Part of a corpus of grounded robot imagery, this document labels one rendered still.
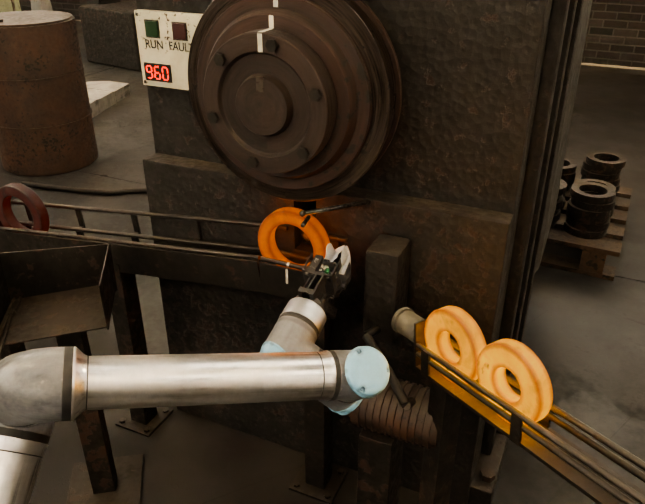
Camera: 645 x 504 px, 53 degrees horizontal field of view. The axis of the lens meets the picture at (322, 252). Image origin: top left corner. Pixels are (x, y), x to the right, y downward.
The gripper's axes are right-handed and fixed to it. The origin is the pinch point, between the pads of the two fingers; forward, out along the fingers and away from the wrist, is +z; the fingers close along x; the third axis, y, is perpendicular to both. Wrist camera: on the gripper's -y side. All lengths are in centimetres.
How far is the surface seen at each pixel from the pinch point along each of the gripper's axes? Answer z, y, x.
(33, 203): -4, -3, 96
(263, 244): -3.1, 0.1, 19.8
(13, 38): 137, -38, 255
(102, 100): 236, -147, 320
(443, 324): -17.9, 5.5, -28.8
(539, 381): -29, 12, -48
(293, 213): -0.1, 9.5, 11.5
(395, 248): -0.8, 5.6, -13.2
